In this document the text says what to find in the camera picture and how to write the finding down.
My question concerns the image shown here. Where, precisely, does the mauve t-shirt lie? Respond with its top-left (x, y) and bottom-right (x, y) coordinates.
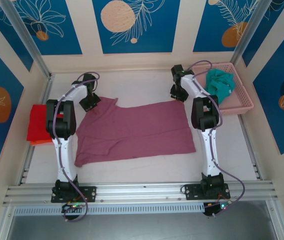
top-left (74, 96), bottom-right (196, 168)

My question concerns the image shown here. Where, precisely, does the teal crumpled t-shirt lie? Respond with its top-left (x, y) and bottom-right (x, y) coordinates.
top-left (204, 69), bottom-right (236, 105)

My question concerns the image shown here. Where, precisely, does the red folded t-shirt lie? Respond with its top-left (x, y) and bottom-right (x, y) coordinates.
top-left (26, 104), bottom-right (65, 144)

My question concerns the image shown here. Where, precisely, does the pink plastic basket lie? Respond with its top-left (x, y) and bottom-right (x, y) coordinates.
top-left (190, 62), bottom-right (254, 116)

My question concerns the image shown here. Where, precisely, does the orange folded t-shirt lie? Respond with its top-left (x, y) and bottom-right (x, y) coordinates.
top-left (30, 139), bottom-right (54, 147)

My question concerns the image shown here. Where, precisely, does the left controller board with LED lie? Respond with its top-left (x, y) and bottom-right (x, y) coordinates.
top-left (61, 202), bottom-right (85, 214)

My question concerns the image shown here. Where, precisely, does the controller board with led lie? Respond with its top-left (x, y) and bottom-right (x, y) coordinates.
top-left (203, 201), bottom-right (232, 218)
top-left (61, 202), bottom-right (85, 214)

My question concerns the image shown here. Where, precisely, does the right controller board with LED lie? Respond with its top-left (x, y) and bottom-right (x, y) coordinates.
top-left (203, 201), bottom-right (232, 218)

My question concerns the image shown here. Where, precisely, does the grey metal sheet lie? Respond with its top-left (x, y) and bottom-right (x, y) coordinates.
top-left (6, 201), bottom-right (282, 240)

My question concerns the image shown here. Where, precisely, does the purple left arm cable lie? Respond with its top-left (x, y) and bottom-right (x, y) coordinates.
top-left (53, 71), bottom-right (100, 223)

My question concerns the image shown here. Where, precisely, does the aluminium side rail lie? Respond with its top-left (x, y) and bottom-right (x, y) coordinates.
top-left (239, 116), bottom-right (262, 180)
top-left (19, 73), bottom-right (55, 186)

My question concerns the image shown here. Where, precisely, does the aluminium frame post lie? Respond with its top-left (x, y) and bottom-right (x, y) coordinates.
top-left (230, 0), bottom-right (269, 66)
top-left (0, 0), bottom-right (54, 81)

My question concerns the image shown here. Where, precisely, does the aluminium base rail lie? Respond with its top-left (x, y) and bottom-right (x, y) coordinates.
top-left (3, 181), bottom-right (275, 205)

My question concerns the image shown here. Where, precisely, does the grey slotted cable duct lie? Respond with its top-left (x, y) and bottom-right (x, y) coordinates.
top-left (13, 202), bottom-right (205, 216)

